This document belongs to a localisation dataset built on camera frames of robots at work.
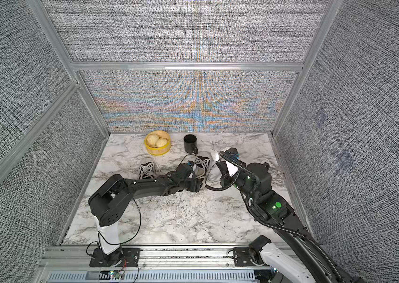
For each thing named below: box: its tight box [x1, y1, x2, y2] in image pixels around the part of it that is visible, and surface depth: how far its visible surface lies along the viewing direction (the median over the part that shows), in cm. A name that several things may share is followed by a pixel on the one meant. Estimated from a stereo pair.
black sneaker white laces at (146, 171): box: [138, 161, 155, 180], surface depth 97 cm
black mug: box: [183, 133, 199, 155], surface depth 108 cm
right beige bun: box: [155, 137, 168, 148], surface depth 111 cm
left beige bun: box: [146, 133, 160, 148], surface depth 112 cm
